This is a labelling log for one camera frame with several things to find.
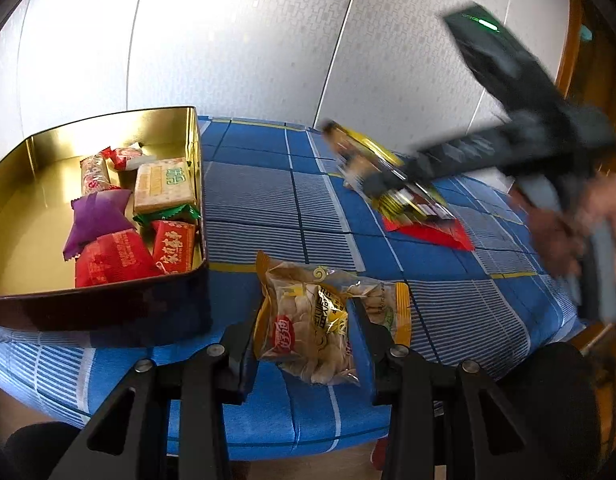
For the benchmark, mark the black trouser leg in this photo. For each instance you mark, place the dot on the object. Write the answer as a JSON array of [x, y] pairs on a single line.
[[547, 410]]

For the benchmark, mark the clear yellow nut packet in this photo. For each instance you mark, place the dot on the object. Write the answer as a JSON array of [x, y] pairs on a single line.
[[303, 310]]

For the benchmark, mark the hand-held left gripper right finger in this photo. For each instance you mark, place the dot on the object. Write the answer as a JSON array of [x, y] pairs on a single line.
[[360, 350]]

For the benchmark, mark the dark cloth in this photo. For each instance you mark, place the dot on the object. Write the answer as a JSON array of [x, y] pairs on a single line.
[[33, 450]]

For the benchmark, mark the red packet white print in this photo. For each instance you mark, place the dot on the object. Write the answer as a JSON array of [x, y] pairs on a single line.
[[113, 260]]

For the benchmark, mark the small red object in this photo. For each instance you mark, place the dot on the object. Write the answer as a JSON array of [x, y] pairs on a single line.
[[378, 455]]

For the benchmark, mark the red white candy packet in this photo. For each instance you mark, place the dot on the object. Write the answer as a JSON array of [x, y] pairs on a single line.
[[123, 157]]

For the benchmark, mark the blue plaid bed sheet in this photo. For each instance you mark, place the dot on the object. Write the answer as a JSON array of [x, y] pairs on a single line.
[[268, 200]]

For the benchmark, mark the black tin box gold interior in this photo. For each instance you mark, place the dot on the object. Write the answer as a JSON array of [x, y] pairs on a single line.
[[43, 200]]

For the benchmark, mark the green label cracker packet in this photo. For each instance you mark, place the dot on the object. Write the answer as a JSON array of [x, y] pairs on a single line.
[[163, 187]]

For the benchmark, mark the red packet gold print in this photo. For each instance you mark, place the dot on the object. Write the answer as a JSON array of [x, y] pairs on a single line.
[[174, 245]]

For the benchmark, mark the purple snack packet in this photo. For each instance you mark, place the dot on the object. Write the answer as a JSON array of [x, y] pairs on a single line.
[[95, 220]]

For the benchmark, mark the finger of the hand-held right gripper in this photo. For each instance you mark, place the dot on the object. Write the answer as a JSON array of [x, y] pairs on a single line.
[[397, 177]]

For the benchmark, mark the person's right hand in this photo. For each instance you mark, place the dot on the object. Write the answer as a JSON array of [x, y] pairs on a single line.
[[557, 240]]

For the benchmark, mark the red dotted clear snack packet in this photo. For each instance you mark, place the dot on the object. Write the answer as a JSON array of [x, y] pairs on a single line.
[[94, 175]]

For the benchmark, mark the yellow black snack packet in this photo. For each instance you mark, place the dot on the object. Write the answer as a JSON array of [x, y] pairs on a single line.
[[358, 150]]

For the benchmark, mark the plain red snack packet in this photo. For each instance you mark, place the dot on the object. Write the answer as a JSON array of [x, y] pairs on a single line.
[[437, 234]]

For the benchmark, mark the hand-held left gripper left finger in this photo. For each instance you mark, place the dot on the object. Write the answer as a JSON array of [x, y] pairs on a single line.
[[250, 375]]

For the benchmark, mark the wooden door frame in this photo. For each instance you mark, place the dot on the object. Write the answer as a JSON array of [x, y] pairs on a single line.
[[575, 60]]

